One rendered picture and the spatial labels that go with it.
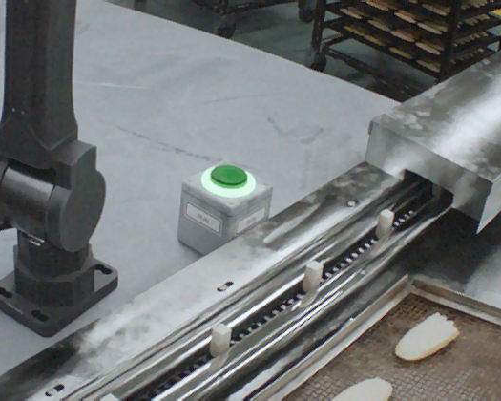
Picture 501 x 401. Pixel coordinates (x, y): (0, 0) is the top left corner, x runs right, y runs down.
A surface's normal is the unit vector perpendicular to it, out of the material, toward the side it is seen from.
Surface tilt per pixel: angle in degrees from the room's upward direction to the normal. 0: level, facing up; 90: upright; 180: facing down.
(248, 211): 90
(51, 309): 0
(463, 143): 0
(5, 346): 0
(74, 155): 14
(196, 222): 90
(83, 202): 90
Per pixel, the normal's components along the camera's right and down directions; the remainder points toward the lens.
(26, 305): 0.11, -0.83
